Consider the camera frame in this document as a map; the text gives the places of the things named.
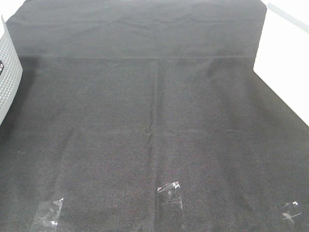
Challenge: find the clear tape strip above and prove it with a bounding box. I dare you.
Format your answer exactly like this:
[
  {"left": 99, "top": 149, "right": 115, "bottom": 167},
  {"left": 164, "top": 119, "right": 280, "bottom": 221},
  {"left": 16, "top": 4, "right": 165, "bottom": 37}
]
[
  {"left": 30, "top": 198, "right": 64, "bottom": 232},
  {"left": 280, "top": 201, "right": 303, "bottom": 224},
  {"left": 157, "top": 181, "right": 183, "bottom": 210}
]

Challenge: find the black table cloth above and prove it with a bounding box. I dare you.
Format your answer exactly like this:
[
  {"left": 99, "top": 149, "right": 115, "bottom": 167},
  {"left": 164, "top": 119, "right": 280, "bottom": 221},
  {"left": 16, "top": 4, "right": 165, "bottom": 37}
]
[{"left": 0, "top": 0, "right": 309, "bottom": 232}]

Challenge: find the clear tape strip left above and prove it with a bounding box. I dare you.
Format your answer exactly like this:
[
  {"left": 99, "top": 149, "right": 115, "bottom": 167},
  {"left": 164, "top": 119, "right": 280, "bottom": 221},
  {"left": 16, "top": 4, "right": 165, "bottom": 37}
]
[{"left": 30, "top": 198, "right": 64, "bottom": 232}]

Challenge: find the grey perforated metal basket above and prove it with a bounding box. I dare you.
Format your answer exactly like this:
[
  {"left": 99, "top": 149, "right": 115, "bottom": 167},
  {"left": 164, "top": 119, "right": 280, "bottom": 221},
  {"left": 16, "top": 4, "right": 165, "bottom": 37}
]
[{"left": 0, "top": 17, "right": 23, "bottom": 122}]

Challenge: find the clear tape strip middle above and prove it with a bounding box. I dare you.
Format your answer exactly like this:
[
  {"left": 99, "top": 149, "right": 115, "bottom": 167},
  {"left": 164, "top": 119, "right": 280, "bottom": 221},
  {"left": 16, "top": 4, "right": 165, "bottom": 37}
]
[{"left": 157, "top": 181, "right": 183, "bottom": 210}]

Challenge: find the clear tape strip right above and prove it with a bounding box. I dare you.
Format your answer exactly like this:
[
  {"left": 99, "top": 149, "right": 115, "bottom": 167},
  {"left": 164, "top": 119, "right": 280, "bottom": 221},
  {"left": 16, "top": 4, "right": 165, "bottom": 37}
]
[{"left": 280, "top": 201, "right": 303, "bottom": 224}]

